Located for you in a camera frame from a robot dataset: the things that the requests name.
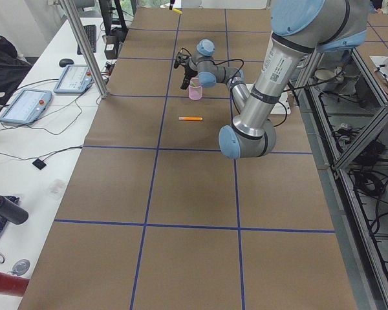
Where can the far teach pendant tablet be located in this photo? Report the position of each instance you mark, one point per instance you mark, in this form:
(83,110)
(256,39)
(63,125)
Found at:
(74,79)

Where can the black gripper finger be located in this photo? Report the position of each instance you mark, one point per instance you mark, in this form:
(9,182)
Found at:
(186,82)

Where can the black monitor stand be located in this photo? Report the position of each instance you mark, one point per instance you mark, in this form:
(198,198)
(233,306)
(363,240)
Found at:
(113,18)

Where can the aluminium frame post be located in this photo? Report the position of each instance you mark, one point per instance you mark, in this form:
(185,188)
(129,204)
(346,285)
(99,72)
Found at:
(71,12)

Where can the black box with label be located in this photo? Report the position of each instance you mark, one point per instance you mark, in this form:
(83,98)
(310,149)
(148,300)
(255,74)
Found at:
(111,47)

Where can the near teach pendant tablet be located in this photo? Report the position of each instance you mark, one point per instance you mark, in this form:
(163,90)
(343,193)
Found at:
(27,107)

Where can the round silver keychain tag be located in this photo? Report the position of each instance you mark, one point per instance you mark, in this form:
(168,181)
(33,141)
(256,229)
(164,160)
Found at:
(21,267)

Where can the red bottle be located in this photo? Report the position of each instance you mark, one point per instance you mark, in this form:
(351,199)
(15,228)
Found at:
(13,285)

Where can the black computer mouse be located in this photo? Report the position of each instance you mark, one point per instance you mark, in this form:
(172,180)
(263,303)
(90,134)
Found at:
(65,61)

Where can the teach pendant tablet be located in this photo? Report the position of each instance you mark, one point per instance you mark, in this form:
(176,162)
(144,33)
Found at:
(74,79)
(27,107)

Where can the person in dark jacket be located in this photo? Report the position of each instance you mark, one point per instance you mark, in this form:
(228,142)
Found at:
(12,69)

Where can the black water bottle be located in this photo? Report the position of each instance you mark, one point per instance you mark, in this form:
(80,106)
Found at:
(10,210)

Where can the small black square device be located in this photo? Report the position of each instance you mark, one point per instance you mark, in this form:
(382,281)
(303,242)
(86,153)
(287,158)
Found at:
(39,164)

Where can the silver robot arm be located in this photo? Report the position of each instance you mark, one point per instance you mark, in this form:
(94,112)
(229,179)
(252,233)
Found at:
(298,28)

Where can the black keyboard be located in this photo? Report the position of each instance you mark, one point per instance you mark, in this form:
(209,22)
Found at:
(91,32)

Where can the pink mesh pen holder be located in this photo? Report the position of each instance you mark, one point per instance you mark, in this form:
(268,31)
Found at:
(195,93)

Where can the orange highlighter pen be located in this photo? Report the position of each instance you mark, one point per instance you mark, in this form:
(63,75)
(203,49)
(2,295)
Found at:
(185,118)

